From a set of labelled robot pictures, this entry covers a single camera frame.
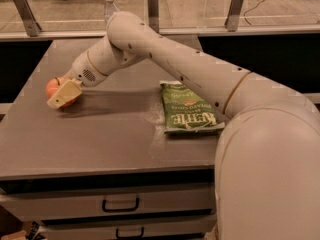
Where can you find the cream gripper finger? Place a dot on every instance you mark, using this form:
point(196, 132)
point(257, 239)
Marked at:
point(67, 93)

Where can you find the red apple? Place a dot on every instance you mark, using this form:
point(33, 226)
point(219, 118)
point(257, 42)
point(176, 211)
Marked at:
point(53, 85)

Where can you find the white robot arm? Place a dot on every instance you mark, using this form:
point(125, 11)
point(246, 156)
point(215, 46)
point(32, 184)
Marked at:
point(267, 162)

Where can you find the clear plastic water bottle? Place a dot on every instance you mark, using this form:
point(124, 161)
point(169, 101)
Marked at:
point(110, 9)

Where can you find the green Kettle chips bag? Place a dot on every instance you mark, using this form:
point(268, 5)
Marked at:
point(185, 111)

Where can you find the upper grey drawer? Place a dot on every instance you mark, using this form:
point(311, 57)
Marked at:
point(110, 201)

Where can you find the grey drawer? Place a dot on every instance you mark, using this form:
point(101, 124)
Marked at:
point(110, 201)
point(166, 228)

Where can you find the lower grey drawer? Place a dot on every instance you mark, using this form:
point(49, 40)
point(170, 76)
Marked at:
point(166, 228)

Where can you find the left metal railing bracket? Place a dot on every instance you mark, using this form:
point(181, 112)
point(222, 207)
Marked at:
point(30, 23)

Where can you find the metal railing bracket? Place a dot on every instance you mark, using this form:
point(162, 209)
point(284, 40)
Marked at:
point(153, 14)
point(233, 16)
point(30, 23)

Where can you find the middle metal railing bracket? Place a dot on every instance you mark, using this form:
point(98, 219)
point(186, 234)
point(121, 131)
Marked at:
point(153, 14)

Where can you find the right metal railing bracket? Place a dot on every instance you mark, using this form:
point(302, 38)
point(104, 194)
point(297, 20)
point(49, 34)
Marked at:
point(233, 16)

